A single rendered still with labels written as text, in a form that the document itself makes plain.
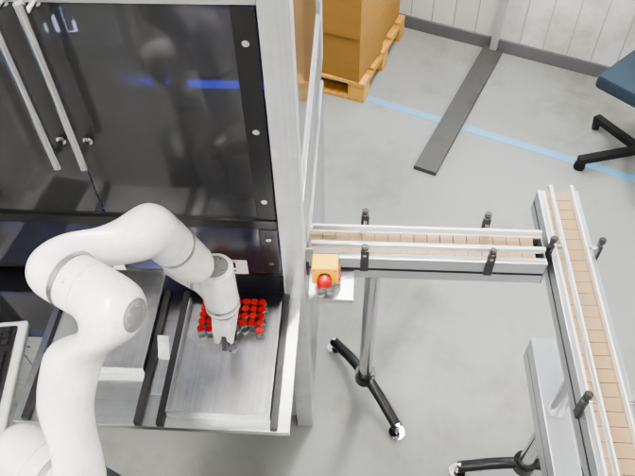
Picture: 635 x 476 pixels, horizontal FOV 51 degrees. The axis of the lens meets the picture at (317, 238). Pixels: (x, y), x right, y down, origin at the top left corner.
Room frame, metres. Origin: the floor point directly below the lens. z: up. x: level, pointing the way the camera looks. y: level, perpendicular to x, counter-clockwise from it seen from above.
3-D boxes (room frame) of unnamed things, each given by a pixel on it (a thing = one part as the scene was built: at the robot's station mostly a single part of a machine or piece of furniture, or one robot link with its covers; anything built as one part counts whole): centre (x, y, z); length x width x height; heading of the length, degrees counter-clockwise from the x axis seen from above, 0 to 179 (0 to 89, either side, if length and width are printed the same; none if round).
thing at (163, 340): (0.85, 0.42, 0.91); 0.14 x 0.03 x 0.06; 175
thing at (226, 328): (0.90, 0.23, 1.06); 0.10 x 0.07 x 0.11; 175
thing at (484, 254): (1.21, -0.32, 0.92); 0.69 x 0.15 x 0.16; 86
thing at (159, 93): (1.10, 0.31, 1.51); 0.43 x 0.01 x 0.59; 86
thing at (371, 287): (1.22, -0.17, 0.46); 0.09 x 0.09 x 0.77; 86
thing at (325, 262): (1.09, -0.02, 1.00); 0.08 x 0.07 x 0.07; 176
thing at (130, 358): (1.02, 0.58, 0.90); 0.34 x 0.26 x 0.04; 176
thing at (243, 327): (0.97, 0.24, 0.91); 0.18 x 0.02 x 0.05; 86
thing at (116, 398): (0.94, 0.41, 0.87); 0.70 x 0.48 x 0.02; 86
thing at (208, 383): (0.88, 0.25, 0.90); 0.34 x 0.26 x 0.04; 176
